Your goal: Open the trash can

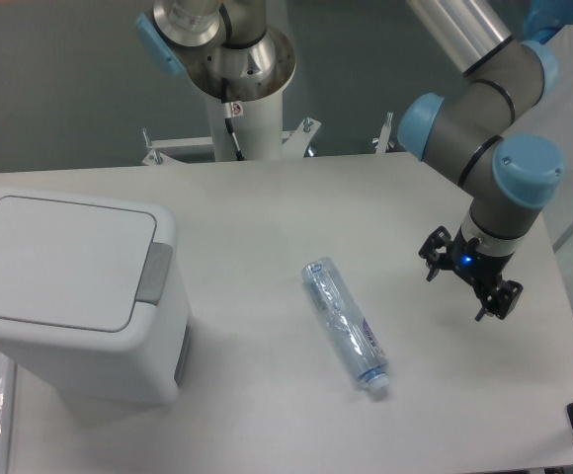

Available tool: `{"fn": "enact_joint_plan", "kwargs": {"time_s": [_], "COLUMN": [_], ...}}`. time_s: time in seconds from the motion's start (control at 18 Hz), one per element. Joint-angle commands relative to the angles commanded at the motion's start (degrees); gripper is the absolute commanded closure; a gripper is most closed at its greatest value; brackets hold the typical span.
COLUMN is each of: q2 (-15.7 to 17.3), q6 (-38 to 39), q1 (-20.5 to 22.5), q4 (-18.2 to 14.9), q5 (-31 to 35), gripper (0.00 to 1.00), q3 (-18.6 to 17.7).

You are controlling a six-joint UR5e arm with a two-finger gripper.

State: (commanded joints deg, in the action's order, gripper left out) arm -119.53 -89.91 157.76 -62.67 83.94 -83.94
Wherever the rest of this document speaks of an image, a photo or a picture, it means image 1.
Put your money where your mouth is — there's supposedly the clear plastic water bottle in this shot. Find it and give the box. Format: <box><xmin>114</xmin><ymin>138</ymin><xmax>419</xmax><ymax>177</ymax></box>
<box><xmin>301</xmin><ymin>257</ymin><xmax>389</xmax><ymax>397</ymax></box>

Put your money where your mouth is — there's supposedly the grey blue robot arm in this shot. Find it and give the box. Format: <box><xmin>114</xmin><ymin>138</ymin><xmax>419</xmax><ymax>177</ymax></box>
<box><xmin>397</xmin><ymin>1</ymin><xmax>564</xmax><ymax>319</ymax></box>

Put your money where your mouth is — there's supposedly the white trash can lid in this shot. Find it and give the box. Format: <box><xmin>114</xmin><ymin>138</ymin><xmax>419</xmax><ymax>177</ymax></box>
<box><xmin>0</xmin><ymin>195</ymin><xmax>157</xmax><ymax>333</ymax></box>

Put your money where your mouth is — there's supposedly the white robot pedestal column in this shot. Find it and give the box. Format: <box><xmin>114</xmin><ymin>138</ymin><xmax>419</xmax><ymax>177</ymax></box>
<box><xmin>204</xmin><ymin>92</ymin><xmax>283</xmax><ymax>162</ymax></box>

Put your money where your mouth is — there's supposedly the black cable on pedestal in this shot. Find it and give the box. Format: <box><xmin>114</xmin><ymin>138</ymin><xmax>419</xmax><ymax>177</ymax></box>
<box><xmin>219</xmin><ymin>76</ymin><xmax>246</xmax><ymax>162</ymax></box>

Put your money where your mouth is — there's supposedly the white pedestal foot frame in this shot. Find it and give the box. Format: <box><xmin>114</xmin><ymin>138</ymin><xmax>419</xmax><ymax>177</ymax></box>
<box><xmin>140</xmin><ymin>111</ymin><xmax>401</xmax><ymax>166</ymax></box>

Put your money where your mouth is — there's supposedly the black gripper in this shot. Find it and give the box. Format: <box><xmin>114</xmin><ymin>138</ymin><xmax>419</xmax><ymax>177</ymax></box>
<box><xmin>419</xmin><ymin>226</ymin><xmax>523</xmax><ymax>322</ymax></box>

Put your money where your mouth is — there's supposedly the grey trash can push button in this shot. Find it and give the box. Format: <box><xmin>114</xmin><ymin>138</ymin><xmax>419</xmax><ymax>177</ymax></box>
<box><xmin>135</xmin><ymin>242</ymin><xmax>173</xmax><ymax>306</ymax></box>

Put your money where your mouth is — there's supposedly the silver robot base joint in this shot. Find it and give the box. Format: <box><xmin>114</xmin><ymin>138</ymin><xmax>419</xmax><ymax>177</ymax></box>
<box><xmin>134</xmin><ymin>1</ymin><xmax>296</xmax><ymax>103</ymax></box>

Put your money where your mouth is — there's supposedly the blue plastic bag corner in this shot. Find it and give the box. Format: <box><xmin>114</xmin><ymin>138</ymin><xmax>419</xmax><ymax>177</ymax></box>
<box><xmin>523</xmin><ymin>0</ymin><xmax>573</xmax><ymax>44</ymax></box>

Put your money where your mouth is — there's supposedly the white trash can body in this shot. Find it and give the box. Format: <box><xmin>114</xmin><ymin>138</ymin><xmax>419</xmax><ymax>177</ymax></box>
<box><xmin>0</xmin><ymin>187</ymin><xmax>191</xmax><ymax>404</ymax></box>

